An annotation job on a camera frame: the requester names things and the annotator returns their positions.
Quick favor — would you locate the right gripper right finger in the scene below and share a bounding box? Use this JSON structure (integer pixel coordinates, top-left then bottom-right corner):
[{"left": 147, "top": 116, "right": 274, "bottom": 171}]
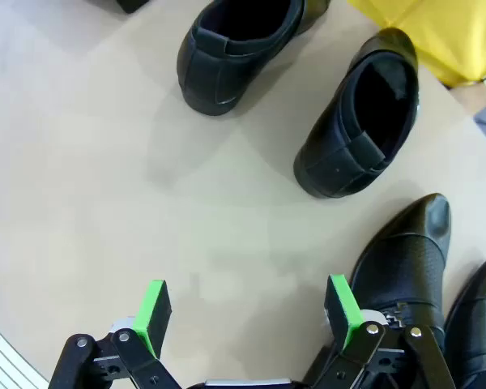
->
[{"left": 301, "top": 274, "right": 457, "bottom": 389}]

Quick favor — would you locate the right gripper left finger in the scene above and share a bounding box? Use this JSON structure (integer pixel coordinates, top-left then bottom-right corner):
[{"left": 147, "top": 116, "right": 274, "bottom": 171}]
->
[{"left": 48, "top": 279, "right": 183, "bottom": 389}]

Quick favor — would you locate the black pointed leather shoe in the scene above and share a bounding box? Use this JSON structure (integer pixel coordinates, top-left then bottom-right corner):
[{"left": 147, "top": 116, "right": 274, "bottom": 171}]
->
[
  {"left": 350, "top": 193, "right": 453, "bottom": 349},
  {"left": 443, "top": 258, "right": 486, "bottom": 389}
]

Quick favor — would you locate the black elastic strap loafer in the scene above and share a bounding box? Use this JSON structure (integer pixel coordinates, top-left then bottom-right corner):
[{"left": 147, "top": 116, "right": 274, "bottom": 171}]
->
[
  {"left": 176, "top": 0, "right": 331, "bottom": 118},
  {"left": 293, "top": 27, "right": 421, "bottom": 199}
]

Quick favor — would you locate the black shoe stand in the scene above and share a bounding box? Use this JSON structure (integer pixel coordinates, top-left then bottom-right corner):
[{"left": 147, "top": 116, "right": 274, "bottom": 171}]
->
[{"left": 83, "top": 0, "right": 151, "bottom": 15}]

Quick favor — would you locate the aluminium slatted mounting base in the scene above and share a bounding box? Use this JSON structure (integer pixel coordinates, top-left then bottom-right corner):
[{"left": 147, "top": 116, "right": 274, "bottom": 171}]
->
[{"left": 0, "top": 314, "right": 52, "bottom": 389}]

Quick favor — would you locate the person in yellow hoodie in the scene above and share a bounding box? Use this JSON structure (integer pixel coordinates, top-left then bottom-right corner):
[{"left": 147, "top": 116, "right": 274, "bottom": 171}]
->
[{"left": 347, "top": 0, "right": 486, "bottom": 88}]

